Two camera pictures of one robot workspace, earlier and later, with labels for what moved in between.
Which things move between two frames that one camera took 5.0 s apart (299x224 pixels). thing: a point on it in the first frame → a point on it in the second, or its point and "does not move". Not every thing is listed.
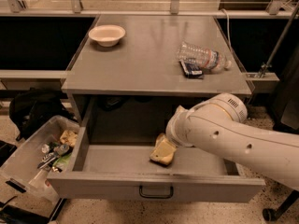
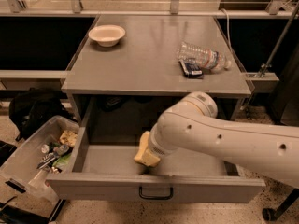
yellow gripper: (171, 131) → (154, 148)
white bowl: (106, 35) does not move
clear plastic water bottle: (203, 56) does not move
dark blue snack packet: (192, 70) does not move
